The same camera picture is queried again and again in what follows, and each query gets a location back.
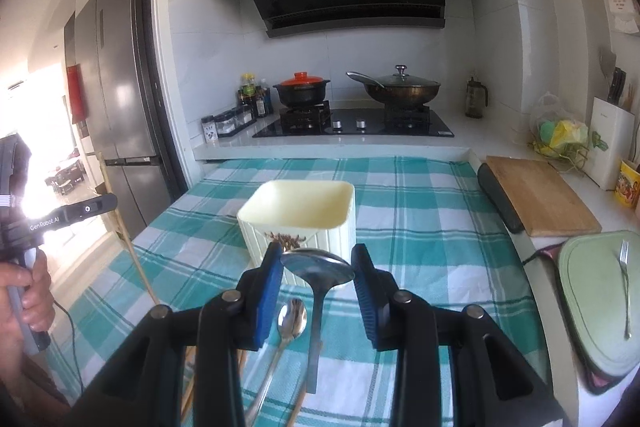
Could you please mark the small metal spoon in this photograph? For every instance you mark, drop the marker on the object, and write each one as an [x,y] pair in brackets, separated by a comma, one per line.
[291,319]

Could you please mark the yellow cup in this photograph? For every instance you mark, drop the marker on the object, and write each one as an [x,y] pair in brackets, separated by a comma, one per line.
[629,184]

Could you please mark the glass teapot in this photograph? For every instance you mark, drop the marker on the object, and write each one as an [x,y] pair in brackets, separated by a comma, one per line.
[475,99]

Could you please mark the labelled spice jar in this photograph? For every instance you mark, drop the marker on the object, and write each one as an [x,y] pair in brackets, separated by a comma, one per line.
[210,131]

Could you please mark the wok with glass lid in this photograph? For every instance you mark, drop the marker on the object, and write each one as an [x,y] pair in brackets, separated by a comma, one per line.
[400,89]

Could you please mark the grey refrigerator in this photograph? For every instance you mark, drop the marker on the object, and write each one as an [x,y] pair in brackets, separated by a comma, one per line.
[120,82]

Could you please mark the person's left hand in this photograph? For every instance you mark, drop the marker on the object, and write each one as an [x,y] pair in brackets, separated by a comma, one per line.
[42,292]

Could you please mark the bamboo chopstick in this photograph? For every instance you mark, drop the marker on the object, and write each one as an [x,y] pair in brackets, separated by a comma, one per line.
[296,409]
[135,257]
[242,362]

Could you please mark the red paper decoration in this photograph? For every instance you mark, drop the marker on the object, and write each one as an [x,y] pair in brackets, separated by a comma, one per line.
[77,92]

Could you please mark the white knife block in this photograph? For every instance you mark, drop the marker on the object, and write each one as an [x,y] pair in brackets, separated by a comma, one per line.
[607,147]

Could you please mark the teal plaid tablecloth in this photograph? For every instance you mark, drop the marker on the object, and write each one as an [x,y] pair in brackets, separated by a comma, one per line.
[425,217]

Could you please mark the large metal spoon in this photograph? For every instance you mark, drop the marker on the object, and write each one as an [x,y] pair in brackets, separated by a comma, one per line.
[317,267]

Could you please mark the black gas stove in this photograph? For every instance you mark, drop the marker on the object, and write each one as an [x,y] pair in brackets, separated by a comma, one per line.
[440,127]

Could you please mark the metal fork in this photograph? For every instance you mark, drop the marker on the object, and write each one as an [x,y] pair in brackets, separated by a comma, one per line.
[625,287]

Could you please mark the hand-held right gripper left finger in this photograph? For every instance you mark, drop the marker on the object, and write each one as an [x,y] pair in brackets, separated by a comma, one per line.
[265,307]

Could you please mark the plastic bag of produce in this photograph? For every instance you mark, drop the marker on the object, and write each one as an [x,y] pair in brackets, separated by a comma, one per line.
[560,132]

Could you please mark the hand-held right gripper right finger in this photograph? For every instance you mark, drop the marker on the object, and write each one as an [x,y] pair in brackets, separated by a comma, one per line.
[367,307]

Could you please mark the black clay pot orange lid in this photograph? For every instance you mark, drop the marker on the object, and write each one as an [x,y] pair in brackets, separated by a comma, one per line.
[300,92]

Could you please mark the green cutting board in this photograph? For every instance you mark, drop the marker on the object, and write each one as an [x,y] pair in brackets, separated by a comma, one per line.
[595,297]

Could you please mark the black tray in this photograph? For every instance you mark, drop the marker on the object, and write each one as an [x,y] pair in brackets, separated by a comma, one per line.
[497,197]

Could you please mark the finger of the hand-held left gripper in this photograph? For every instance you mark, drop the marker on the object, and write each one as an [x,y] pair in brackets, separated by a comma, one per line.
[90,207]

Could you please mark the dark sauce bottle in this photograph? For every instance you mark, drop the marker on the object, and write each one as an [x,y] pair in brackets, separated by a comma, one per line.
[263,99]
[245,104]

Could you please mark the cream ribbed utensil holder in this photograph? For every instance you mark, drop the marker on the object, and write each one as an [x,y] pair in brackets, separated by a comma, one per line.
[300,212]

